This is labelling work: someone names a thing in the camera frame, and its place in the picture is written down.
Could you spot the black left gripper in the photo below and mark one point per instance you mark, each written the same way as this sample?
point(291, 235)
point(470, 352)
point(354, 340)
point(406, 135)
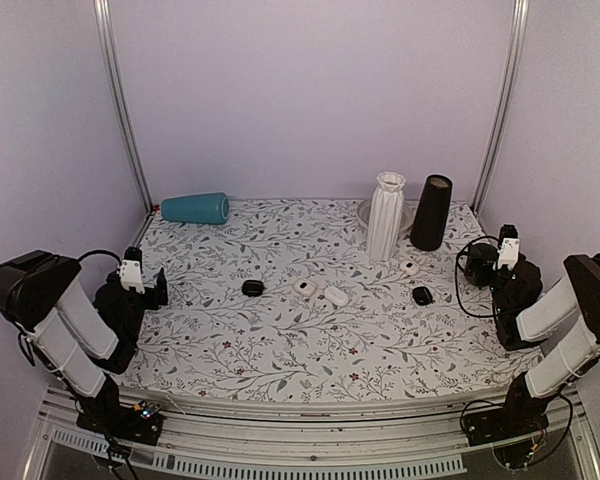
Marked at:
point(162, 297)

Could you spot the black glossy charging case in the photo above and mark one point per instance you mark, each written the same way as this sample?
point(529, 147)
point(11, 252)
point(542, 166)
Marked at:
point(252, 288)

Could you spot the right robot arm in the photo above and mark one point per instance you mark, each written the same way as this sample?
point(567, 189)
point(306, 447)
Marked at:
point(567, 316)

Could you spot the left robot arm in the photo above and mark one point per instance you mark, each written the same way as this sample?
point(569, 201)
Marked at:
point(82, 341)

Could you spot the small black earbud case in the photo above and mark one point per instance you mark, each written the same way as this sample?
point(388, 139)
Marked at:
point(422, 296)

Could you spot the small beige earbud case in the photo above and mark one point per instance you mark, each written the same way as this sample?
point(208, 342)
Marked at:
point(409, 267)

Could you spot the beige earbud case with window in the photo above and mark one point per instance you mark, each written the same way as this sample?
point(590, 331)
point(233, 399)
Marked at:
point(305, 287)

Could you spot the blue ceramic cup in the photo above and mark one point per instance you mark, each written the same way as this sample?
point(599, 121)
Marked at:
point(211, 209)

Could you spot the tall black cylinder vase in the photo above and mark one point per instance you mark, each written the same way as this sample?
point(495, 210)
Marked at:
point(429, 224)

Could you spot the striped ceramic plate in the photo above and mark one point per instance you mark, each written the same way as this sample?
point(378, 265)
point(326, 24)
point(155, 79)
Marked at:
point(363, 213)

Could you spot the white ribbed ceramic vase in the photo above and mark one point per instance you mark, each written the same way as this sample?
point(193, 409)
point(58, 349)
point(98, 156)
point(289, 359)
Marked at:
point(385, 216)

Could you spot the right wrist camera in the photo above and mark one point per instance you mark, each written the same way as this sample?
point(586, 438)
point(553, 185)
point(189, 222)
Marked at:
point(508, 248)

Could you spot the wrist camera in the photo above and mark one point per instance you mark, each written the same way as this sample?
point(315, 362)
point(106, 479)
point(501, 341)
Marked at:
point(130, 270)
point(508, 248)

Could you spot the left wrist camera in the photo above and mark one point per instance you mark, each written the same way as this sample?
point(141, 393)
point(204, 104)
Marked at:
point(130, 270)

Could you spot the front aluminium rail base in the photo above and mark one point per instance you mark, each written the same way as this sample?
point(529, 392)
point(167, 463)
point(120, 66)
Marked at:
point(232, 439)

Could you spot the right rear aluminium post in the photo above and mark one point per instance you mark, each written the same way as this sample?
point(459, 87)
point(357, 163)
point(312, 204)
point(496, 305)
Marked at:
point(511, 67)

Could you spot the aluminium post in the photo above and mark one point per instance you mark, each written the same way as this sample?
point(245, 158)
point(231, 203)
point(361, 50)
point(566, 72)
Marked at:
point(511, 67)
point(104, 27)

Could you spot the left rear aluminium post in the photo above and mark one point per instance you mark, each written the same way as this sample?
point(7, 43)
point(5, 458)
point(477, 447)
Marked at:
point(104, 27)

